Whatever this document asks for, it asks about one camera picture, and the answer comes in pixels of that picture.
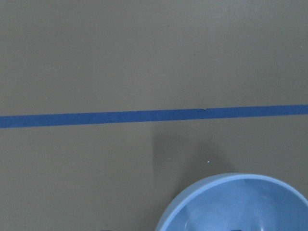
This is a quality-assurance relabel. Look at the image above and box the blue bowl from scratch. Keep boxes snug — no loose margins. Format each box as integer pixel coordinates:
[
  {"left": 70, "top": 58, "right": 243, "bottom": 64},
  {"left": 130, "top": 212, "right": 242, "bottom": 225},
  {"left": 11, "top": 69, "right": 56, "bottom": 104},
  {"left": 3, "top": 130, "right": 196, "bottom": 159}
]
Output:
[{"left": 155, "top": 173, "right": 308, "bottom": 231}]

